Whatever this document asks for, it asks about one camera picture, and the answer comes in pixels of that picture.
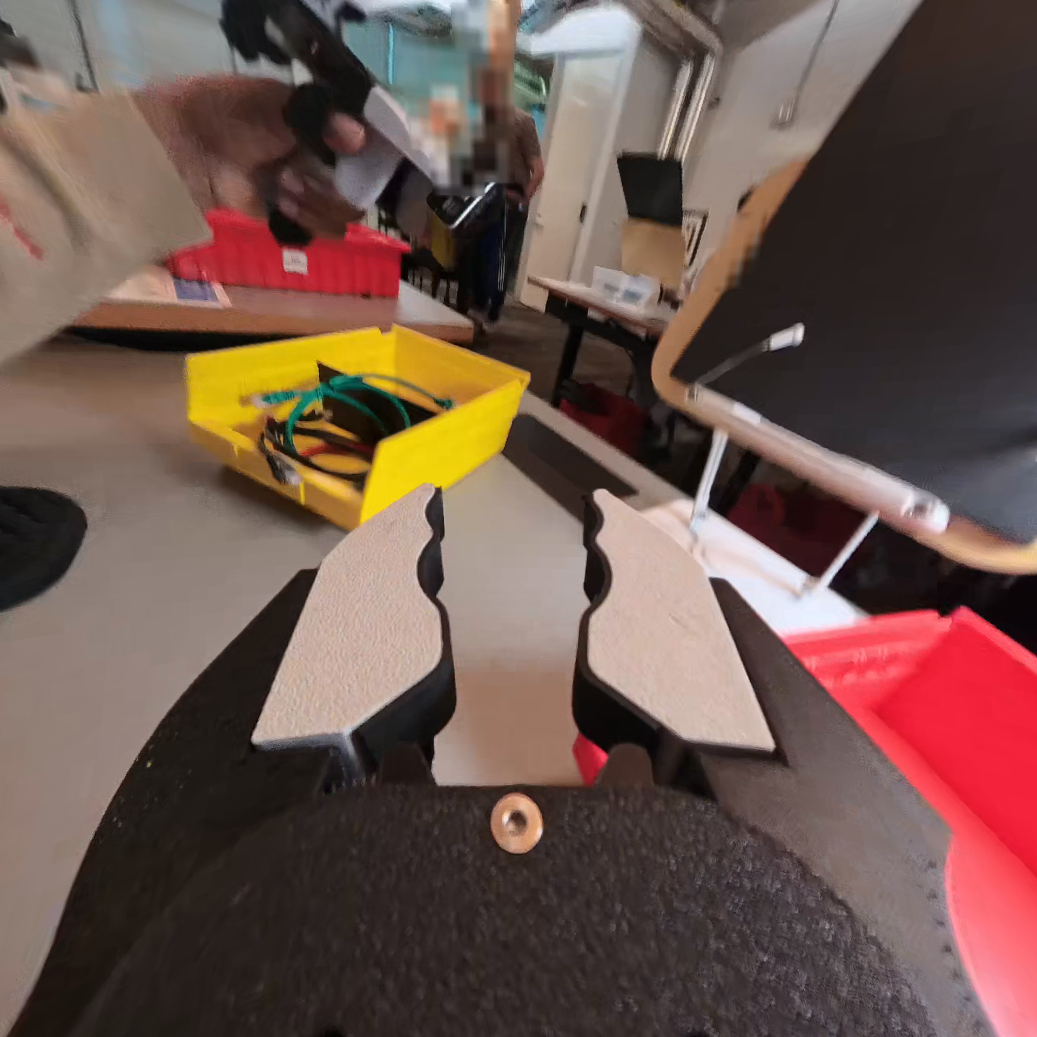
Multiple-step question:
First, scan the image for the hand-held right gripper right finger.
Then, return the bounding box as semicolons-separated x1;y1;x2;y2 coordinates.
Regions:
572;488;777;783

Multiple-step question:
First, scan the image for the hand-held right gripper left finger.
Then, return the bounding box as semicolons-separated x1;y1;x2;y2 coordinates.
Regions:
251;483;457;779

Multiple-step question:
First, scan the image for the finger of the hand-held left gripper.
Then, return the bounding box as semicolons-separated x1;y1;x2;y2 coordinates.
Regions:
334;133;405;210
360;85;439;178

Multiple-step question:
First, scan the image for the black ethernet cable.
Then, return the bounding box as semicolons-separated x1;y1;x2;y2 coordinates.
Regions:
258;409;382;491

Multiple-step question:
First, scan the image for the yellow plastic bin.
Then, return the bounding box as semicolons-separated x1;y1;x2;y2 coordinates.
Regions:
185;324;531;530

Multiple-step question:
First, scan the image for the green ethernet cable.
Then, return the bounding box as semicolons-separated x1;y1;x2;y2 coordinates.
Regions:
251;374;455;455

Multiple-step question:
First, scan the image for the red plastic bin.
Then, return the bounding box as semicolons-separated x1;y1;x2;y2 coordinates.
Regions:
573;608;1037;1037

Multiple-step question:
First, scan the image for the person's left forearm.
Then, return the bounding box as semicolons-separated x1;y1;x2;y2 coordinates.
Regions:
0;65;213;361

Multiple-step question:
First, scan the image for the person's left hand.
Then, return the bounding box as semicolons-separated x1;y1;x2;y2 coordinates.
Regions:
133;75;369;236

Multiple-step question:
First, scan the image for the red plastic crate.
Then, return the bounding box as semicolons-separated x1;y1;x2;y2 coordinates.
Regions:
164;208;412;299

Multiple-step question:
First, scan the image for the red bag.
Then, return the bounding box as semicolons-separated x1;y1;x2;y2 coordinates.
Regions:
559;381;649;455
725;482;876;572

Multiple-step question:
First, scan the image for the white door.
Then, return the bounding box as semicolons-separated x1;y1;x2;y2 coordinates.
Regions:
518;52;641;313

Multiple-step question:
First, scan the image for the black bin divider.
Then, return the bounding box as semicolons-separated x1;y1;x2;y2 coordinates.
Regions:
316;362;439;442

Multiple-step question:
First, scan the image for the wooden book stand white base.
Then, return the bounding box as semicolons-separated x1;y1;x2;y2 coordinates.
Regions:
648;0;1037;633

